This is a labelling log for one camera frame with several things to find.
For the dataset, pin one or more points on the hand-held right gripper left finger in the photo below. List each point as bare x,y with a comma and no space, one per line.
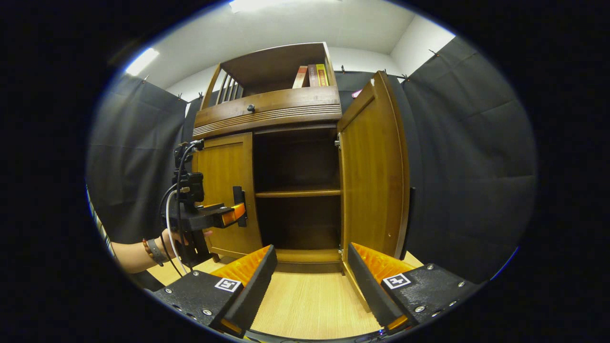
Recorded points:
255,290

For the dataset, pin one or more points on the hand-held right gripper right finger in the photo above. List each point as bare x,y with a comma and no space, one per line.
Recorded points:
371,295

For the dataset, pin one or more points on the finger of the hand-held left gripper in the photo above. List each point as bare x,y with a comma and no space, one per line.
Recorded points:
233,214

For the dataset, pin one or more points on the wooden shoe cabinet door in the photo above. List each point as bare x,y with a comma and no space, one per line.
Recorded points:
224,166
374,181

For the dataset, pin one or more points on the wooden double-door shoe cabinet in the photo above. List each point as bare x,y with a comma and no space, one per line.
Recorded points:
271,66

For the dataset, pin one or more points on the wooden inner cabinet shelf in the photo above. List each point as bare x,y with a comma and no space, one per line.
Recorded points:
298,193

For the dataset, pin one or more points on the wooden cabinet drawer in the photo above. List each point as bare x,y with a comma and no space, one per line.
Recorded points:
286,107

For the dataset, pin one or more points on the black wristband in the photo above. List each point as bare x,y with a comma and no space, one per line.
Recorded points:
155,251

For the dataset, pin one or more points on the striped shirt sleeve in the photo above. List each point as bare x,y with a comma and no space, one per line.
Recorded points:
100,228

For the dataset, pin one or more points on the red book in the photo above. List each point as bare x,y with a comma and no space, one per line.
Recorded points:
300,77

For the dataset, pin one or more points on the ceiling light panel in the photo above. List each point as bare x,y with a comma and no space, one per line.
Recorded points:
252,4
142,61

